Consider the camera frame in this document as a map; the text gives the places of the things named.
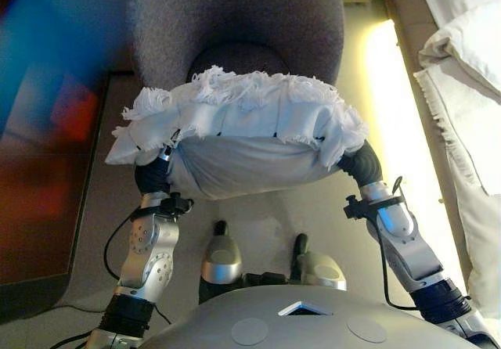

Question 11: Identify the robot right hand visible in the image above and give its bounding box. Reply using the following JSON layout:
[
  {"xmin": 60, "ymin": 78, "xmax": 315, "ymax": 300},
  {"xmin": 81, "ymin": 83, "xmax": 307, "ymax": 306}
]
[{"xmin": 337, "ymin": 142, "xmax": 384, "ymax": 188}]

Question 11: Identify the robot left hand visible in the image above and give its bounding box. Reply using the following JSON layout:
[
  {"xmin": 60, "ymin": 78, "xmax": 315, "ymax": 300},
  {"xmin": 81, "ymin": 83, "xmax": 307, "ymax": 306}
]
[{"xmin": 135, "ymin": 145, "xmax": 178, "ymax": 196}]

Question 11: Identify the white fringed cushion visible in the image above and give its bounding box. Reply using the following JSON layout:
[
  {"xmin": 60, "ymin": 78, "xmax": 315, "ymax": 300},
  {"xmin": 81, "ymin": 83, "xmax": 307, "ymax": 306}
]
[{"xmin": 104, "ymin": 65, "xmax": 371, "ymax": 202}]

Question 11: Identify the silver robot left leg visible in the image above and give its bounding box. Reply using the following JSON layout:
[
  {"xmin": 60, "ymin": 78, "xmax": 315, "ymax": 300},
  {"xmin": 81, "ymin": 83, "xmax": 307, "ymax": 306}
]
[{"xmin": 199, "ymin": 219, "xmax": 244, "ymax": 304}]

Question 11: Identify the silver robot leg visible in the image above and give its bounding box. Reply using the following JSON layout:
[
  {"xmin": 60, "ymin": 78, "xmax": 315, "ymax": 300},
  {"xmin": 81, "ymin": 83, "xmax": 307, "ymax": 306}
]
[
  {"xmin": 199, "ymin": 219, "xmax": 244, "ymax": 304},
  {"xmin": 289, "ymin": 232, "xmax": 348, "ymax": 292}
]

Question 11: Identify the silver robot right leg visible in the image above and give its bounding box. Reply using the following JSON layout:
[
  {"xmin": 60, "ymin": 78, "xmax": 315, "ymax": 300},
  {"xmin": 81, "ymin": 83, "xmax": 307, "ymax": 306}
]
[{"xmin": 289, "ymin": 232, "xmax": 348, "ymax": 292}]

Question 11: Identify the glossy dark wooden cabinet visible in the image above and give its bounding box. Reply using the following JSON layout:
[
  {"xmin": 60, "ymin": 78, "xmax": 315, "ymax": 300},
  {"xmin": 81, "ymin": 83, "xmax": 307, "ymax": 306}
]
[{"xmin": 0, "ymin": 0, "xmax": 109, "ymax": 322}]

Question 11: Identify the white duvet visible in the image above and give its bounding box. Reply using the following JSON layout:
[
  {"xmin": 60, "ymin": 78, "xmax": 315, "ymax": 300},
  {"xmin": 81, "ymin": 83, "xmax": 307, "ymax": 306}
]
[{"xmin": 417, "ymin": 2, "xmax": 501, "ymax": 106}]

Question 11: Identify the grey robot torso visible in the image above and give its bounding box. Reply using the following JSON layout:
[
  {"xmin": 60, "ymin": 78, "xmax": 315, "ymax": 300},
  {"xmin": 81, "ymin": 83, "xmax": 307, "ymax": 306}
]
[{"xmin": 139, "ymin": 272, "xmax": 483, "ymax": 349}]

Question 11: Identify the grey fabric armchair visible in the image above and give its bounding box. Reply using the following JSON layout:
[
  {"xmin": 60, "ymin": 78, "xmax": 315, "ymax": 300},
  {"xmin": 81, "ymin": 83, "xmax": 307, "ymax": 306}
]
[{"xmin": 124, "ymin": 0, "xmax": 346, "ymax": 92}]

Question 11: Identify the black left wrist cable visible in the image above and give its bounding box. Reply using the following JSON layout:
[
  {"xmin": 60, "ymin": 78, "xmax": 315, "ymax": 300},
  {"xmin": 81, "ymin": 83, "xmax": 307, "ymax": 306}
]
[{"xmin": 50, "ymin": 207, "xmax": 173, "ymax": 349}]

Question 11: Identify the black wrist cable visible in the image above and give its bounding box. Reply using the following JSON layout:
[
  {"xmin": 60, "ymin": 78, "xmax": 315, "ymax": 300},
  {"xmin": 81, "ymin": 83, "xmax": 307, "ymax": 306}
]
[
  {"xmin": 50, "ymin": 207, "xmax": 173, "ymax": 349},
  {"xmin": 373, "ymin": 223, "xmax": 420, "ymax": 311}
]

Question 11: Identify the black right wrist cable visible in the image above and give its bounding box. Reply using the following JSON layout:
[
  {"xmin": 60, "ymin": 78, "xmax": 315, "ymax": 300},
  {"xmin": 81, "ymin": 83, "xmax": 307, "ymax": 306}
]
[{"xmin": 373, "ymin": 223, "xmax": 420, "ymax": 311}]

